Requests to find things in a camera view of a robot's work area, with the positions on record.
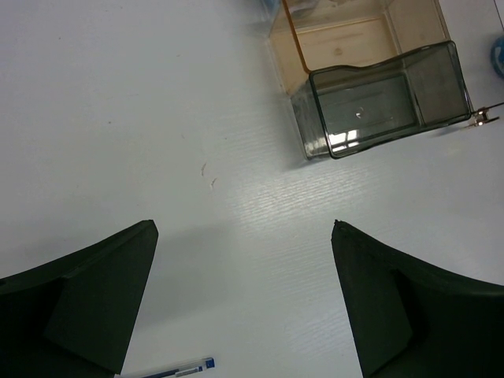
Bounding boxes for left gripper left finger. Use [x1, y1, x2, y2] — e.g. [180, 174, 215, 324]
[1, 220, 158, 377]

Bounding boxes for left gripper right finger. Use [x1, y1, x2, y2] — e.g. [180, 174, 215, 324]
[332, 220, 503, 377]

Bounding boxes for blue ballpoint pen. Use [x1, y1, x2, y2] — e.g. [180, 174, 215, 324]
[116, 357, 216, 378]

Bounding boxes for transparent tiered desk organizer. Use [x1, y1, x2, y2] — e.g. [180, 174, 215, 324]
[265, 0, 473, 160]

